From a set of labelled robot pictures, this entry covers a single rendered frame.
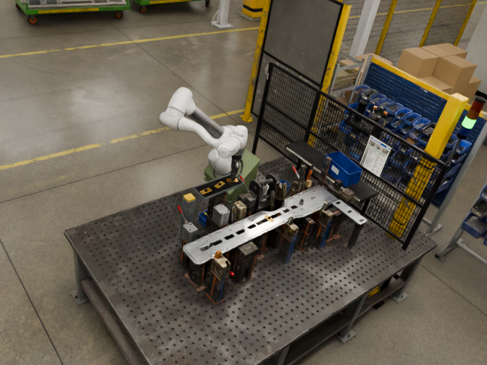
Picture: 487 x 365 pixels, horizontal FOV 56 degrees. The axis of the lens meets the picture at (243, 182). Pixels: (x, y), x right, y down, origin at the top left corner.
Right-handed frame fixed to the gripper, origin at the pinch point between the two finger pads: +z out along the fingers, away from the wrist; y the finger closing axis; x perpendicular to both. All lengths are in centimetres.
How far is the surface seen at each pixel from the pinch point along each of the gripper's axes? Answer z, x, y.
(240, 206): 12.2, 2.0, 20.7
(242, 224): 20.2, 2.3, 30.4
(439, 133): -52, 139, 26
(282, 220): 20.2, 33.1, 29.4
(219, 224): 19.0, -14.4, 30.9
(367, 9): -25, 293, -361
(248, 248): 17, -1, 57
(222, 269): 15, -23, 74
